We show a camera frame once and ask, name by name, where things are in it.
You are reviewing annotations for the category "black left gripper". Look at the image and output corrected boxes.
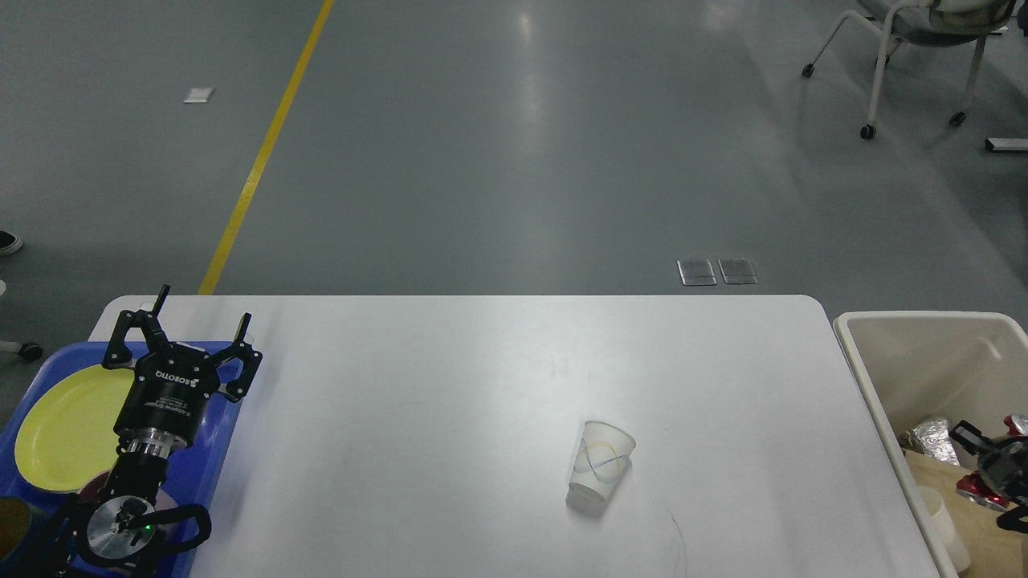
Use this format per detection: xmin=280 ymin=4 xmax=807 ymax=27
xmin=101 ymin=284 xmax=263 ymax=460

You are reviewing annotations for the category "teal mug yellow inside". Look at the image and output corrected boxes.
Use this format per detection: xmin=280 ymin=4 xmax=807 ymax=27
xmin=1 ymin=496 xmax=49 ymax=577

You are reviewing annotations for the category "silver floor socket plate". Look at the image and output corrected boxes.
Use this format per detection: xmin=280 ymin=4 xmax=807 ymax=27
xmin=678 ymin=259 xmax=717 ymax=287

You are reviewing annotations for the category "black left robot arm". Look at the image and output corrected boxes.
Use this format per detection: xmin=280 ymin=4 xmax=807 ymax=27
xmin=11 ymin=286 xmax=263 ymax=577

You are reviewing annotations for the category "white wheeled chair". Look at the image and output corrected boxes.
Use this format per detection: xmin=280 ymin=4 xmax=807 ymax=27
xmin=801 ymin=1 xmax=1017 ymax=141

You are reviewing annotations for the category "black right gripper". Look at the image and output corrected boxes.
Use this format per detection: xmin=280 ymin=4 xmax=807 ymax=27
xmin=948 ymin=421 xmax=1027 ymax=534

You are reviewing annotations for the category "beige plastic bin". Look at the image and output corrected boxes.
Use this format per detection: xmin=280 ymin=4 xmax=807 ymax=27
xmin=834 ymin=311 xmax=1026 ymax=577

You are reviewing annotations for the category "white patterned paper cup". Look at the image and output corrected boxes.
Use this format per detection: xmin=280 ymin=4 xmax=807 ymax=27
xmin=568 ymin=420 xmax=638 ymax=505

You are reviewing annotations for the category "black caster wheel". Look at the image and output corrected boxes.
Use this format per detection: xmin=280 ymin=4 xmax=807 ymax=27
xmin=0 ymin=340 xmax=42 ymax=363

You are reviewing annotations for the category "black and white shoe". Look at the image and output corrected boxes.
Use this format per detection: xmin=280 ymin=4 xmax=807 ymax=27
xmin=0 ymin=230 xmax=23 ymax=256

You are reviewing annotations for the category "white floor marker tile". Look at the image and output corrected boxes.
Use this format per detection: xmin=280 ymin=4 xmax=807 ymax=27
xmin=182 ymin=87 xmax=215 ymax=104

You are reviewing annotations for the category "red foil wrapper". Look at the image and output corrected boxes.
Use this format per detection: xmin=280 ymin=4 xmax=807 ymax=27
xmin=956 ymin=472 xmax=1009 ymax=512

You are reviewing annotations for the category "yellow plastic plate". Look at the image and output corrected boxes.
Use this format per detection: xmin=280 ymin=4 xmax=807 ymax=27
xmin=14 ymin=364 xmax=133 ymax=493

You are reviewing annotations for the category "foil piece in bin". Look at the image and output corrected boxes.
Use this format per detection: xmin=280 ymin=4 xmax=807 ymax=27
xmin=897 ymin=416 xmax=961 ymax=466

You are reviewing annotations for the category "white bar on floor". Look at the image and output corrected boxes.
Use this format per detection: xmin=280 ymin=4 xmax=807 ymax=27
xmin=984 ymin=136 xmax=1028 ymax=153

